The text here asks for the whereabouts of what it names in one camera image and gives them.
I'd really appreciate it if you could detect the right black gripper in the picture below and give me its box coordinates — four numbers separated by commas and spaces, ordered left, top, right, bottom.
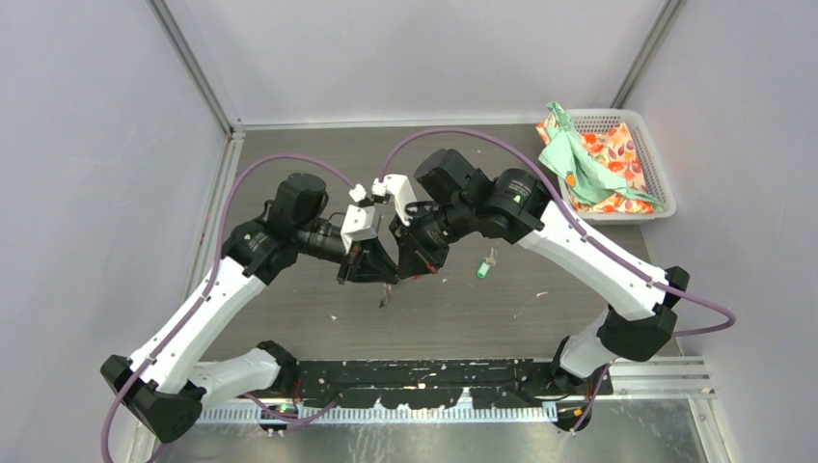
389, 199, 475, 278

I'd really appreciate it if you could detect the red handled metal keyring holder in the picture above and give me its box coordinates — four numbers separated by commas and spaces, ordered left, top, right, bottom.
379, 282, 401, 308

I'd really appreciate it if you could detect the key with green tag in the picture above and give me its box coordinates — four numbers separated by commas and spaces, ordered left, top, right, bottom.
476, 247, 498, 279

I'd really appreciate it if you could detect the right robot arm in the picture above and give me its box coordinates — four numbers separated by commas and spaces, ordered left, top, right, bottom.
372, 150, 690, 396

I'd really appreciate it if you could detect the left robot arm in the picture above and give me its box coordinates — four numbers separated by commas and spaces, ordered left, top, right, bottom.
100, 173, 397, 444

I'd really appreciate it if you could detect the green cloth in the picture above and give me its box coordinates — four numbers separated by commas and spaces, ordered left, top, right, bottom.
537, 100, 665, 209

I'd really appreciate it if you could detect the white plastic basket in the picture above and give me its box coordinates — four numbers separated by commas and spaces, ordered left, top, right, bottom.
566, 108, 677, 227

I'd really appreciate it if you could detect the orange patterned cloth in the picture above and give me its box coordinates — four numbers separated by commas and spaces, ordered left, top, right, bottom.
535, 111, 654, 215

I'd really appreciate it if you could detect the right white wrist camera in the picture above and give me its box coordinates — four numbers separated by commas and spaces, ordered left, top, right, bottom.
371, 174, 417, 226

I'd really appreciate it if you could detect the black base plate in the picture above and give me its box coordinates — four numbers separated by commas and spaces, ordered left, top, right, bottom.
234, 357, 614, 412

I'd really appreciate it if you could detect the white slotted cable duct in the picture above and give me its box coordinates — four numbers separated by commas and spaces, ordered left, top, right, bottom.
197, 401, 558, 425

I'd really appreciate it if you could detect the aluminium rail frame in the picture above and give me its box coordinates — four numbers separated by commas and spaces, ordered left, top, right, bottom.
185, 361, 716, 405

